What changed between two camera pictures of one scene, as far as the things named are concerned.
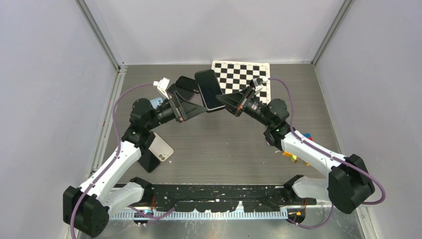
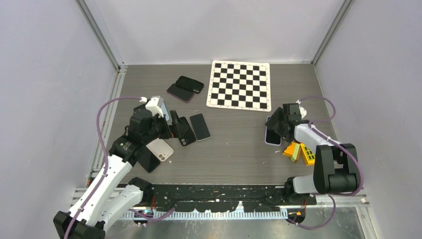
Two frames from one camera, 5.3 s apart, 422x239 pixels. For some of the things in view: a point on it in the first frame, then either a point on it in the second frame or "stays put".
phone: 160,149 stays put
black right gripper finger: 237,100 -> 274,119
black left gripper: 185,109 -> 167,132
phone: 209,88 -> 199,127
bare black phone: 149,161 stays put
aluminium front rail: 185,214 stays put
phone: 183,93 stays put
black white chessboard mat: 235,76 stays put
